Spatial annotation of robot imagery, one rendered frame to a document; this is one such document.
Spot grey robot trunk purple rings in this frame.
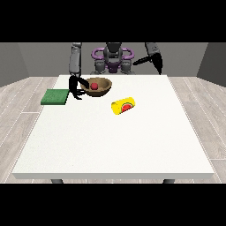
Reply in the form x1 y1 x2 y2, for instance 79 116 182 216
89 42 137 76

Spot yellow cup with melon print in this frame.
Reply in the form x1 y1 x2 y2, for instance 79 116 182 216
110 96 137 116

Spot green square pad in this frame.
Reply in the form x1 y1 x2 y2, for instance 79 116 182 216
40 88 71 106

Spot brown wooden bowl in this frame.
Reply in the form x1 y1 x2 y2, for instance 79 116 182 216
79 77 113 98

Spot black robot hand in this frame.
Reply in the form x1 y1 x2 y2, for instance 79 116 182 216
132 52 163 76
68 74 91 101

